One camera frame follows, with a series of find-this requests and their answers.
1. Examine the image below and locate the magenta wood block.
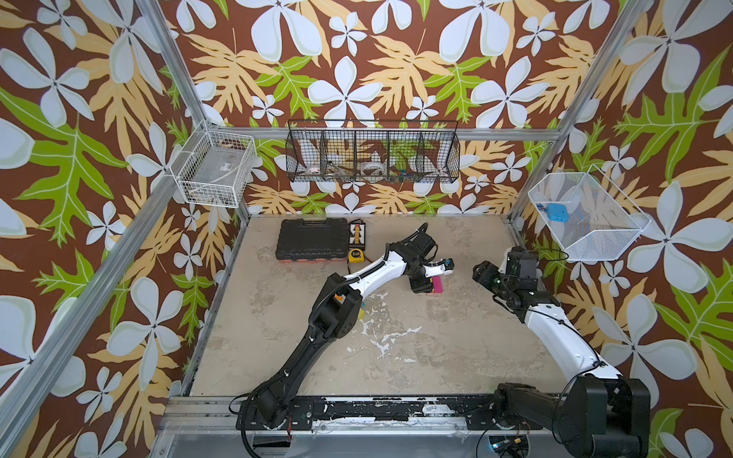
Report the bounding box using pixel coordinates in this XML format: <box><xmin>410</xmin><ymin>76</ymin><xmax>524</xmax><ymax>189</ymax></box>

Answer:
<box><xmin>431</xmin><ymin>277</ymin><xmax>444</xmax><ymax>295</ymax></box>

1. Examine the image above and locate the black and red tool case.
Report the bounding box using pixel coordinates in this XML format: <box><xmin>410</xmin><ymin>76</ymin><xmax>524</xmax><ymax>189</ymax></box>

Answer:
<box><xmin>275</xmin><ymin>218</ymin><xmax>349</xmax><ymax>261</ymax></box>

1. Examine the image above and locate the blue object in basket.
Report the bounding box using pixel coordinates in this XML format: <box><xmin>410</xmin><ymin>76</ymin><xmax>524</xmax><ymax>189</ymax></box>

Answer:
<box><xmin>544</xmin><ymin>203</ymin><xmax>570</xmax><ymax>223</ymax></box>

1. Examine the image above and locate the yellow tape measure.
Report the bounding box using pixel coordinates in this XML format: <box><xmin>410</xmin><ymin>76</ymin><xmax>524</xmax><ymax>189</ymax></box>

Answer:
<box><xmin>349</xmin><ymin>248</ymin><xmax>366</xmax><ymax>263</ymax></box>

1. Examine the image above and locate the black wire basket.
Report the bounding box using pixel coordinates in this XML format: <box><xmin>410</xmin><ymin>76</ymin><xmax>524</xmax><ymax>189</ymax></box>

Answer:
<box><xmin>284</xmin><ymin>119</ymin><xmax>461</xmax><ymax>183</ymax></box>

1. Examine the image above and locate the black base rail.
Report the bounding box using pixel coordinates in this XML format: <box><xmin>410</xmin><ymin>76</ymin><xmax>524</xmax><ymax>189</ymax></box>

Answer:
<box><xmin>279</xmin><ymin>394</ymin><xmax>545</xmax><ymax>431</ymax></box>

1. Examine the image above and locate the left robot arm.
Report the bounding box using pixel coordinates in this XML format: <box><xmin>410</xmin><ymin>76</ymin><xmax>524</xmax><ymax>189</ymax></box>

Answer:
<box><xmin>238</xmin><ymin>223</ymin><xmax>454</xmax><ymax>431</ymax></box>

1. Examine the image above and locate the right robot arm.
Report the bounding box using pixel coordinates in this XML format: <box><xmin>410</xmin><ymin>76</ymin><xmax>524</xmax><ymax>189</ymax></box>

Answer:
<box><xmin>473</xmin><ymin>246</ymin><xmax>651</xmax><ymax>457</ymax></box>

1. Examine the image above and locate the white wire basket left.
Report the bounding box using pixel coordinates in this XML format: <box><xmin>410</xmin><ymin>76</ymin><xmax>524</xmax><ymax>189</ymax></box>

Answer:
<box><xmin>171</xmin><ymin>121</ymin><xmax>258</xmax><ymax>209</ymax></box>

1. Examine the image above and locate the white wire basket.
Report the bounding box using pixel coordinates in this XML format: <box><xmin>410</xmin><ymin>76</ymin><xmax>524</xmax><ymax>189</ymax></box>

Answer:
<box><xmin>529</xmin><ymin>166</ymin><xmax>652</xmax><ymax>263</ymax></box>
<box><xmin>171</xmin><ymin>121</ymin><xmax>258</xmax><ymax>209</ymax></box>

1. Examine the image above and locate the white wire basket right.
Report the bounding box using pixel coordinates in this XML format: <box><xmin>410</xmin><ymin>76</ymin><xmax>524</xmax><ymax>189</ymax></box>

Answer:
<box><xmin>529</xmin><ymin>166</ymin><xmax>652</xmax><ymax>263</ymax></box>

